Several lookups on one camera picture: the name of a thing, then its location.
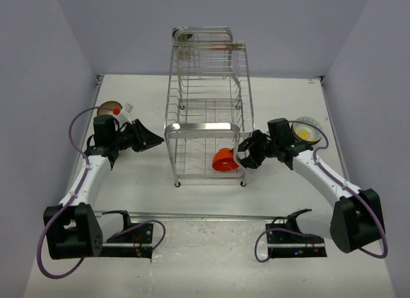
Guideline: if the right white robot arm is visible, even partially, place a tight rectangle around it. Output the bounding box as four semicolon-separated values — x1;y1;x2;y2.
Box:
238;118;388;259

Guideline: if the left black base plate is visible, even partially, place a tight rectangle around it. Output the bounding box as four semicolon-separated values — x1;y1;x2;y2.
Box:
99;223;154;259

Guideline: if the orange bowl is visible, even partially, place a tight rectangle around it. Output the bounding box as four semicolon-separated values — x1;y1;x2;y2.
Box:
211;147;239;172

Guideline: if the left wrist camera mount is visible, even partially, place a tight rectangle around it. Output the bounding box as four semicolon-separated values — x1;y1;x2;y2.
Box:
112;103;133;124

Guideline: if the aluminium table rail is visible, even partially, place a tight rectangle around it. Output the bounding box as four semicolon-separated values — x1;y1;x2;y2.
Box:
94;210;331;221

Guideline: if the brown ribbed bowl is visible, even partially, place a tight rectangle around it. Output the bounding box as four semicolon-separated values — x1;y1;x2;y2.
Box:
97;101;122;116

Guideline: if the yellow blue patterned bowl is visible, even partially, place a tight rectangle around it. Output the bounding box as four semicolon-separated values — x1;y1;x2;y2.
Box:
291;116;322;143

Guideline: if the steel cutlery holder cup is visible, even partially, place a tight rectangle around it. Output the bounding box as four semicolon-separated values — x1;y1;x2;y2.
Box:
172;27;193;61

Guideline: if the mint green floral bowl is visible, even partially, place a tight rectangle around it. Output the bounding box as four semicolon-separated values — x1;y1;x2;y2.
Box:
311;138;322;145

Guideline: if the steel wire dish rack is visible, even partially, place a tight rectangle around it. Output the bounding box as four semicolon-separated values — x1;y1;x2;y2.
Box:
164;27;254;187

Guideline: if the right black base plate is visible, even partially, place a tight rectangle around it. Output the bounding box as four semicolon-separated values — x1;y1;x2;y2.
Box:
265;217;327;259

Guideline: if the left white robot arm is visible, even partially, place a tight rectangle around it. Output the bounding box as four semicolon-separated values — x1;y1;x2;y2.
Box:
44;115;164;260

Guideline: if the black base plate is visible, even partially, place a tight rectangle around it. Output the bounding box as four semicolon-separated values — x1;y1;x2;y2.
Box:
99;223;154;259
265;217;327;259

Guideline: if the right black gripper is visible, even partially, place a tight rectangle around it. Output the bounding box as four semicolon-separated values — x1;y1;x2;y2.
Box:
231;130;279;169

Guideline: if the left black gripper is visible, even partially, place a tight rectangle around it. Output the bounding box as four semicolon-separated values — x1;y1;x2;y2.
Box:
111;119;163;153

